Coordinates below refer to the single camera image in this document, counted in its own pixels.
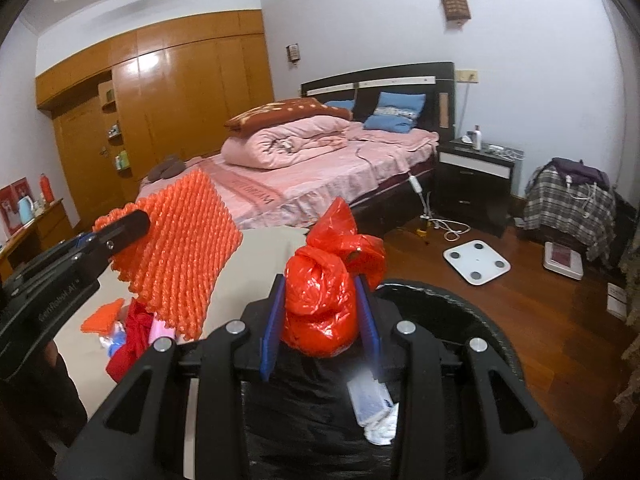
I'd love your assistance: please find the bed with pink sheet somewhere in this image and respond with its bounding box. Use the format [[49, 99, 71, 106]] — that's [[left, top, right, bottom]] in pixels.
[[135, 62, 456, 231]]

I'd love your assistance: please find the purple bag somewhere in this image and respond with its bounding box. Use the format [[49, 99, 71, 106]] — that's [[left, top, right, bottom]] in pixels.
[[552, 157, 608, 186]]

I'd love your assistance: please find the folded pink quilt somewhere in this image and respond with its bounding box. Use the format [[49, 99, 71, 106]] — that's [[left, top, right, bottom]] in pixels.
[[221, 116, 351, 168]]

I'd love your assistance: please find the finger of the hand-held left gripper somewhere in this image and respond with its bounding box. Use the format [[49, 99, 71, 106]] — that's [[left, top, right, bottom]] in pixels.
[[30, 210, 151, 281]]

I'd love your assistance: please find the white bathroom scale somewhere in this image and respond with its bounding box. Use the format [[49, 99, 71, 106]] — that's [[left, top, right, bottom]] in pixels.
[[443, 240, 512, 286]]

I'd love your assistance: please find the brown patterned pillow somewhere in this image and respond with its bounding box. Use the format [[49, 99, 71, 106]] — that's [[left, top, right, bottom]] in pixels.
[[224, 98, 354, 133]]

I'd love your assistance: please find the wooden wardrobe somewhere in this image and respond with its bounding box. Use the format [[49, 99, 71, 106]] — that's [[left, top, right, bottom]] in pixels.
[[35, 10, 276, 216]]

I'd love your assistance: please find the beige tablecloth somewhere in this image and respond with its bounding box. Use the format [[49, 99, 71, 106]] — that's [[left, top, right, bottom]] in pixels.
[[52, 227, 311, 421]]

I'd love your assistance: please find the black trash bin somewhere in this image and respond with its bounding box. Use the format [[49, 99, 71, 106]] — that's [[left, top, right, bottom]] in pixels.
[[240, 279, 528, 480]]

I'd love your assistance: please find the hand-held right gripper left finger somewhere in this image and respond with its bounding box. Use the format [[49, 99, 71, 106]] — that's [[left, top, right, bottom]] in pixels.
[[57, 274, 287, 480]]

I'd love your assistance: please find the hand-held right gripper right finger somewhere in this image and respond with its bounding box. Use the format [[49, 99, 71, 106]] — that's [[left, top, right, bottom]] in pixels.
[[356, 280, 583, 480]]

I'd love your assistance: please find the red plastic bag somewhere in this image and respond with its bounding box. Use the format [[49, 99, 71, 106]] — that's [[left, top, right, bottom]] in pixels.
[[281, 197, 388, 359]]

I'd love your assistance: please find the white coiled cable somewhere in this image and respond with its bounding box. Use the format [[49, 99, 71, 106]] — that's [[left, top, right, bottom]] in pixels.
[[425, 217, 471, 241]]

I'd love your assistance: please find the patterned curtain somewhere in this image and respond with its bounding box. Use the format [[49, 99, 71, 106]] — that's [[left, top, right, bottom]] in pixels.
[[615, 240, 640, 411]]

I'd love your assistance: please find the blue plastic bag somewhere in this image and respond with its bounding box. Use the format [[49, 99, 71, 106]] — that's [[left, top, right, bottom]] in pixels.
[[100, 322, 128, 356]]

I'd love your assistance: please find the red framed photo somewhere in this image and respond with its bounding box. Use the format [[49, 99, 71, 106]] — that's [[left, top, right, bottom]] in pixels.
[[0, 177, 28, 238]]

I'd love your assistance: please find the plaid cloth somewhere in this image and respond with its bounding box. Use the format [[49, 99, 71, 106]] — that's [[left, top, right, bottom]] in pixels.
[[522, 162, 617, 261]]

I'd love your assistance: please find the person's left forearm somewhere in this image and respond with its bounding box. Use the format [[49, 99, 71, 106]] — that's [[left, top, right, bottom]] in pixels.
[[0, 342, 88, 480]]

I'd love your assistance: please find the red knit glove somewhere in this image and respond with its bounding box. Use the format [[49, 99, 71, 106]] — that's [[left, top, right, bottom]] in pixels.
[[106, 305, 156, 386]]

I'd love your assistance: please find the orange foam net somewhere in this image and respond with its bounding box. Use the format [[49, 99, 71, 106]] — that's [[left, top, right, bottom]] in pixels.
[[93, 169, 244, 341]]

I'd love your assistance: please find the pink wrapper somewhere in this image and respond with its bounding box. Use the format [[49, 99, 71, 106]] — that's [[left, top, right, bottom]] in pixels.
[[150, 317, 176, 346]]

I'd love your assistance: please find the white scale with red panel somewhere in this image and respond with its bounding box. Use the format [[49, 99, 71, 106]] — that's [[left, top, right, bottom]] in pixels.
[[544, 241, 585, 281]]

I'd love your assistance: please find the crumpled white tissue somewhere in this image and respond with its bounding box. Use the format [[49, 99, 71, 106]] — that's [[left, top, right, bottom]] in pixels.
[[364, 405, 401, 446]]

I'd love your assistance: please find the black and white nightstand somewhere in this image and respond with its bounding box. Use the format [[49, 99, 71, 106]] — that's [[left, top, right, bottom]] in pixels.
[[434, 137, 523, 238]]

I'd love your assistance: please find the white packet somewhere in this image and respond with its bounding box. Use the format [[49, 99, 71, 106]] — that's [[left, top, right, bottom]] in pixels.
[[347, 380, 396, 426]]

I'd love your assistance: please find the small orange foam piece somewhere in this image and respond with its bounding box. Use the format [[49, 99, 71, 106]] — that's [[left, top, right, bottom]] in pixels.
[[80, 298, 126, 333]]

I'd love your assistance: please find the wooden desk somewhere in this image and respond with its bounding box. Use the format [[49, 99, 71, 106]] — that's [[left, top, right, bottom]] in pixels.
[[0, 199, 76, 281]]

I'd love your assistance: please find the brown wall ornament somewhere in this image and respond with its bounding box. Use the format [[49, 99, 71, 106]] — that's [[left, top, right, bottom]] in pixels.
[[440, 0, 472, 23]]

